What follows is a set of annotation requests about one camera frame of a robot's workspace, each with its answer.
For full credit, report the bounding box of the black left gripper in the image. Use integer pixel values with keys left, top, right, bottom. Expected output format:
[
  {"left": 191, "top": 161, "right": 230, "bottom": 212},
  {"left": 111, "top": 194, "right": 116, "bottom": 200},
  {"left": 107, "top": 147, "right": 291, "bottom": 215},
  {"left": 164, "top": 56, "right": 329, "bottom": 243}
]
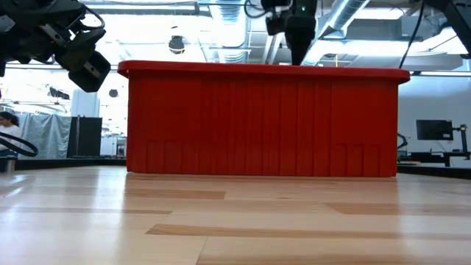
[{"left": 0, "top": 10, "right": 112, "bottom": 93}]

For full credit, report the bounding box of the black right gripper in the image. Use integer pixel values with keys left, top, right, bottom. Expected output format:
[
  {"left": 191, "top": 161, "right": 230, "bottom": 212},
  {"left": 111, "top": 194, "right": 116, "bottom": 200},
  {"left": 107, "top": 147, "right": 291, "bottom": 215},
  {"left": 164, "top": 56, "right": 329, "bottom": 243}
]
[{"left": 261, "top": 0, "right": 319, "bottom": 67}]

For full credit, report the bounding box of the red plastic bin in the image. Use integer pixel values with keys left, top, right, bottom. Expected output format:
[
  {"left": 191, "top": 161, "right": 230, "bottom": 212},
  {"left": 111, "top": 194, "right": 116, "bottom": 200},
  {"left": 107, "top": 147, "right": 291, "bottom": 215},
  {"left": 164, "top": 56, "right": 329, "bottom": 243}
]
[{"left": 117, "top": 60, "right": 411, "bottom": 178}]

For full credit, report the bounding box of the white column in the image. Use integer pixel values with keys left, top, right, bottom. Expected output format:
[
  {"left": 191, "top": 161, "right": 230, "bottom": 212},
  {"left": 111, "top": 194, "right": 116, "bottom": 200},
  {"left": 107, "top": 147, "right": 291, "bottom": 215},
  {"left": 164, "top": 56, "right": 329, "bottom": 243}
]
[{"left": 71, "top": 89, "right": 100, "bottom": 119}]

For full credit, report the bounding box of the black cabinet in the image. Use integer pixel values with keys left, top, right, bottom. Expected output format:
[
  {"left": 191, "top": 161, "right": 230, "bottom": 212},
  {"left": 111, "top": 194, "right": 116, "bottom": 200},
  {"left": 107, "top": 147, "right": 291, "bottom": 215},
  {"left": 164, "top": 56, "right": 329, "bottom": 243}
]
[{"left": 66, "top": 116, "right": 103, "bottom": 158}]

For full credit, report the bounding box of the grey cloth cover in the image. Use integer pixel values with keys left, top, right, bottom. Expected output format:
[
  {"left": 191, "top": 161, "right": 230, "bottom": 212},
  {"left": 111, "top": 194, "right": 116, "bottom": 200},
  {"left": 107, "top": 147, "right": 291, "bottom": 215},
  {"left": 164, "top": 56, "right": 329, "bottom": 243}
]
[{"left": 18, "top": 113, "right": 73, "bottom": 160}]

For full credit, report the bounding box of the black dome ceiling fixture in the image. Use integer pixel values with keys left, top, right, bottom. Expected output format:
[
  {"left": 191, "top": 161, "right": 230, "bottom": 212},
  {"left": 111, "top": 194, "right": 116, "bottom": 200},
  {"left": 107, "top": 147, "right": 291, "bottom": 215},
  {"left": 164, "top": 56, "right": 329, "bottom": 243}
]
[{"left": 168, "top": 35, "right": 186, "bottom": 55}]

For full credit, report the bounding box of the person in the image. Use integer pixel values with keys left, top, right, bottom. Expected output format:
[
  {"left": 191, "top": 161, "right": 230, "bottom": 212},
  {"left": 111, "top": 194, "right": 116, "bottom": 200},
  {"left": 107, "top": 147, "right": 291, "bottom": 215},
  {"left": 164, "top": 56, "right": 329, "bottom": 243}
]
[{"left": 0, "top": 111, "right": 22, "bottom": 160}]

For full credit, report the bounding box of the black computer monitor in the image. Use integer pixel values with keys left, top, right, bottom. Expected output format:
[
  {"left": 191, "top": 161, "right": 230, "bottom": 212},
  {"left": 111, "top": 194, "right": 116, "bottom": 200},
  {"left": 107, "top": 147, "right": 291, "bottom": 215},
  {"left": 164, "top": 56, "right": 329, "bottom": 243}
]
[{"left": 416, "top": 119, "right": 454, "bottom": 141}]

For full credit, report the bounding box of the black background desk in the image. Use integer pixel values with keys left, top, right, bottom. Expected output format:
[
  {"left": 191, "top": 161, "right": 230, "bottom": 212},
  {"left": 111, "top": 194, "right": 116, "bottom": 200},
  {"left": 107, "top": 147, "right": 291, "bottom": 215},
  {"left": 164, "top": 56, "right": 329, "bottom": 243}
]
[{"left": 397, "top": 149, "right": 471, "bottom": 167}]

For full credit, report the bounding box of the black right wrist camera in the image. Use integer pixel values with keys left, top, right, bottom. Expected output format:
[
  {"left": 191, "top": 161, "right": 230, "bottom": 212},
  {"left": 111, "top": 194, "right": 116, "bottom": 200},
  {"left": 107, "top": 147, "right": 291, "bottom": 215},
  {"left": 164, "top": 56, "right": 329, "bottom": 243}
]
[{"left": 265, "top": 16, "right": 287, "bottom": 37}]

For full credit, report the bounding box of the silver spiral air duct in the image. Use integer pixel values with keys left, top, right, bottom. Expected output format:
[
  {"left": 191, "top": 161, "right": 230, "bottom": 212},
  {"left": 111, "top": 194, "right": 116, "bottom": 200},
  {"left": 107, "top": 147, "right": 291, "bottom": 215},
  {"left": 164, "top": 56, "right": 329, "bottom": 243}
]
[
  {"left": 209, "top": 0, "right": 252, "bottom": 64},
  {"left": 318, "top": 0, "right": 371, "bottom": 40}
]

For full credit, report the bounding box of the black looped cable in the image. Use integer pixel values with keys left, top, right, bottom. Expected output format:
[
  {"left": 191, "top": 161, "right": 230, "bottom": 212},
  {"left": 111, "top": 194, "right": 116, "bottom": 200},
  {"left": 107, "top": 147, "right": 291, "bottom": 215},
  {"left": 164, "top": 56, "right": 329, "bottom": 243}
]
[{"left": 0, "top": 131, "right": 40, "bottom": 158}]

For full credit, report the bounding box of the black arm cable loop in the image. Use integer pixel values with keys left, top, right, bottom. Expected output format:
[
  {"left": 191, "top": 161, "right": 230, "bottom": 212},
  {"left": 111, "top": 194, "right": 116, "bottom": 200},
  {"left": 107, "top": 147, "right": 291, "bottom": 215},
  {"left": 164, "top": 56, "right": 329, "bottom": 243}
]
[{"left": 399, "top": 0, "right": 426, "bottom": 70}]

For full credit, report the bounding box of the black aluminium rail frame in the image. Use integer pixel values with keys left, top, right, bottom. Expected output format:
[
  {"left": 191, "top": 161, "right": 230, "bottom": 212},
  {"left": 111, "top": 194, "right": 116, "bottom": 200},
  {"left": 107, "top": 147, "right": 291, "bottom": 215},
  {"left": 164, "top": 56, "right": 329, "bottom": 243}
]
[
  {"left": 0, "top": 158, "right": 128, "bottom": 172},
  {"left": 397, "top": 164, "right": 471, "bottom": 181}
]

